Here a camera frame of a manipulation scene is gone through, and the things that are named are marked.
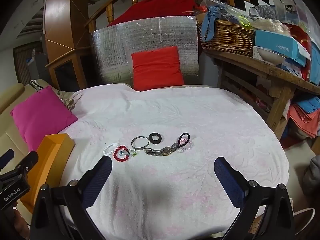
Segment light blue fashion box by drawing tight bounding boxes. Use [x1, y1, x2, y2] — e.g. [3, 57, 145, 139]
[255, 30, 311, 67]

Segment small red cushion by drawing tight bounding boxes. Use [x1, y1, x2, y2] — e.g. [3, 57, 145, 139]
[131, 46, 184, 91]

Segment orange cardboard box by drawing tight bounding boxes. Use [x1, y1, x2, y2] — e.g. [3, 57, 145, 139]
[21, 133, 75, 213]

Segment silver bangle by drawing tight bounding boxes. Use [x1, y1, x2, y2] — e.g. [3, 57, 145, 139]
[131, 135, 150, 151]

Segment pink crystal bead bracelet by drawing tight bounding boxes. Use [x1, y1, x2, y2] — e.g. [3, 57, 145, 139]
[177, 139, 195, 153]

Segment red bead bracelet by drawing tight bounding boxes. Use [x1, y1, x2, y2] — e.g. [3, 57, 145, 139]
[112, 145, 130, 163]

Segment black fabric ring band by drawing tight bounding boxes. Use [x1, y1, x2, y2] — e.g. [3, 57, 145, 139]
[149, 132, 162, 145]

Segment silver gold wristwatch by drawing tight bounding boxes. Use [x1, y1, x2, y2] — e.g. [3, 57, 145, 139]
[144, 142, 178, 157]

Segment wooden table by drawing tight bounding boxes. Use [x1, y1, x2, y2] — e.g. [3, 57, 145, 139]
[204, 50, 319, 139]

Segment blue cloth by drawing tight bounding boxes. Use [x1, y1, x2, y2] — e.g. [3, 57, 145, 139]
[201, 5, 226, 42]

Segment wicker basket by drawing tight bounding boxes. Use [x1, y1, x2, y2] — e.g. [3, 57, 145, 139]
[197, 20, 255, 56]

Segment black hair tie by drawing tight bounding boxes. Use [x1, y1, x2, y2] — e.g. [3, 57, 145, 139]
[176, 132, 191, 147]

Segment clear green bead bracelet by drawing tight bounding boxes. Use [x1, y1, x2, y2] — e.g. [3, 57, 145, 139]
[119, 148, 139, 158]

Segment beige leather sofa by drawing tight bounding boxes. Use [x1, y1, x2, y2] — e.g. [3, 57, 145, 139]
[0, 79, 83, 215]

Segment magenta pillow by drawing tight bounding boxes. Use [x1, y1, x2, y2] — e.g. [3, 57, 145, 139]
[10, 86, 78, 151]

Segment patterned grey fabric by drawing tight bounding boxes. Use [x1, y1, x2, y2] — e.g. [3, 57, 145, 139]
[57, 90, 82, 111]

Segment white bowl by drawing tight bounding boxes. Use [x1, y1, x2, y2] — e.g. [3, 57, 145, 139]
[257, 47, 286, 66]

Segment silver foil insulation panel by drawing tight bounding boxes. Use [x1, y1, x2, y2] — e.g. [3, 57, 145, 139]
[91, 16, 199, 85]

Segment large red cushion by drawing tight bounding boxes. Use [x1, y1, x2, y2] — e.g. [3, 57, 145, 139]
[109, 0, 197, 26]

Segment white pink textured blanket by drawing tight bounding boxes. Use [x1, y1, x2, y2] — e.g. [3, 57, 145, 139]
[61, 84, 289, 239]

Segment folded coral blue cloths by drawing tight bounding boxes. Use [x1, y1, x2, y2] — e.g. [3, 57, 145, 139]
[287, 96, 319, 138]

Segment white bead bracelet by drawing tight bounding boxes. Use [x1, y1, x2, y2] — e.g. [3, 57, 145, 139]
[102, 142, 119, 157]

